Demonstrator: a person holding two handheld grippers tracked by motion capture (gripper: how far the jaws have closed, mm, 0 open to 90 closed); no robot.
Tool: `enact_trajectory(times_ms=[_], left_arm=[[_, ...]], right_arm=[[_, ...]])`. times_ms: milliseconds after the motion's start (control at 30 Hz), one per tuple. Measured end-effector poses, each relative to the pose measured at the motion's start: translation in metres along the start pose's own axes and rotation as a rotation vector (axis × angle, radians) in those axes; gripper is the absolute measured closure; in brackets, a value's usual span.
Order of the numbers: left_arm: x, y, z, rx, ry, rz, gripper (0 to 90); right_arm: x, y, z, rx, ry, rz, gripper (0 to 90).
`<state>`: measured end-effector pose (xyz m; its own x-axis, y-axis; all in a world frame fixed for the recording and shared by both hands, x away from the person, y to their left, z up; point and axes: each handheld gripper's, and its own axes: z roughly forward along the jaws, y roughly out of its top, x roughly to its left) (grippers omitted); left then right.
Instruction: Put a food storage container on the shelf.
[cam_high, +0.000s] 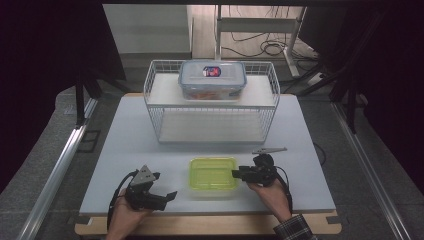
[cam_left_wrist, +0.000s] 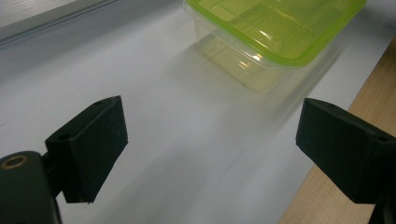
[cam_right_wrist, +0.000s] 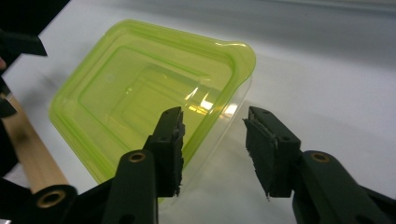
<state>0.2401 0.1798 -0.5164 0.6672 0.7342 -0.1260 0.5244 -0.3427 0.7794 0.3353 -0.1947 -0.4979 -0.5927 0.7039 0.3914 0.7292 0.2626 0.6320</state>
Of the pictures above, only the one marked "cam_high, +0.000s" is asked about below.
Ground person's right hand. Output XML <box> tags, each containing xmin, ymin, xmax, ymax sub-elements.
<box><xmin>246</xmin><ymin>178</ymin><xmax>292</xmax><ymax>223</ymax></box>

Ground clear lidded food container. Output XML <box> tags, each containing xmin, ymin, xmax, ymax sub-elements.
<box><xmin>178</xmin><ymin>59</ymin><xmax>248</xmax><ymax>101</ymax></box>

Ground plaid shirt sleeve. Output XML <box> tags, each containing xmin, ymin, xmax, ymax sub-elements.
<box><xmin>273</xmin><ymin>214</ymin><xmax>318</xmax><ymax>240</ymax></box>

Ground white power strip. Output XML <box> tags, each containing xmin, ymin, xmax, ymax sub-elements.
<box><xmin>306</xmin><ymin>71</ymin><xmax>325</xmax><ymax>86</ymax></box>

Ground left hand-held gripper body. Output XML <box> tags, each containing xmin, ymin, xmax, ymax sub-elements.
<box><xmin>124</xmin><ymin>164</ymin><xmax>168</xmax><ymax>212</ymax></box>

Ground person's left hand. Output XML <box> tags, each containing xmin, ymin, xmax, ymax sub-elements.
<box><xmin>106</xmin><ymin>189</ymin><xmax>153</xmax><ymax>240</ymax></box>

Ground white cabinet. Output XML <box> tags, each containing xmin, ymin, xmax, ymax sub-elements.
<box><xmin>102</xmin><ymin>4</ymin><xmax>195</xmax><ymax>55</ymax></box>

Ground pale grey table mat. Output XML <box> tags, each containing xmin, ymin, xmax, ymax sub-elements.
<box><xmin>79</xmin><ymin>93</ymin><xmax>337</xmax><ymax>216</ymax></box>

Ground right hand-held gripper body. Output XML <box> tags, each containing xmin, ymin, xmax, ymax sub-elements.
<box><xmin>245</xmin><ymin>146</ymin><xmax>288</xmax><ymax>187</ymax></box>

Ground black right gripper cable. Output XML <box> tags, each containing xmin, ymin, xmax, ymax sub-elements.
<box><xmin>274</xmin><ymin>165</ymin><xmax>294</xmax><ymax>215</ymax></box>

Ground thin black cable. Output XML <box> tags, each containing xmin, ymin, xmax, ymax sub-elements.
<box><xmin>313</xmin><ymin>142</ymin><xmax>328</xmax><ymax>167</ymax></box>

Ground green plastic container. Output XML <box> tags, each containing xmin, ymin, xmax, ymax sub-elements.
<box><xmin>188</xmin><ymin>156</ymin><xmax>239</xmax><ymax>193</ymax></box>

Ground aluminium rail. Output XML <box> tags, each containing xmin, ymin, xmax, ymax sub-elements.
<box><xmin>17</xmin><ymin>98</ymin><xmax>99</xmax><ymax>240</ymax></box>
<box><xmin>330</xmin><ymin>101</ymin><xmax>406</xmax><ymax>240</ymax></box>

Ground black metal stand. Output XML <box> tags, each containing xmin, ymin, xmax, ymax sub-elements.
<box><xmin>73</xmin><ymin>64</ymin><xmax>131</xmax><ymax>130</ymax></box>
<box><xmin>294</xmin><ymin>9</ymin><xmax>389</xmax><ymax>134</ymax></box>

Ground black floor cables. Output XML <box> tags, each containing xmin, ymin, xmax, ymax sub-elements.
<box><xmin>220</xmin><ymin>5</ymin><xmax>319</xmax><ymax>60</ymax></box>

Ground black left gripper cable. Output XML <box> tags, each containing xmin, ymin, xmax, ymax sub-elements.
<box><xmin>106</xmin><ymin>169</ymin><xmax>139</xmax><ymax>231</ymax></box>

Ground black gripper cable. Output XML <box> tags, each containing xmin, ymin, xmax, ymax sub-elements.
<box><xmin>274</xmin><ymin>165</ymin><xmax>294</xmax><ymax>215</ymax></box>
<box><xmin>106</xmin><ymin>169</ymin><xmax>139</xmax><ymax>231</ymax></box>

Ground white metal desk frame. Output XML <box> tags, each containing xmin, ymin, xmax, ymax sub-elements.
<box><xmin>214</xmin><ymin>4</ymin><xmax>308</xmax><ymax>78</ymax></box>

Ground white wire shelf rack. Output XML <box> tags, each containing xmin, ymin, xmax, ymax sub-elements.
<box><xmin>143</xmin><ymin>59</ymin><xmax>281</xmax><ymax>145</ymax></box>

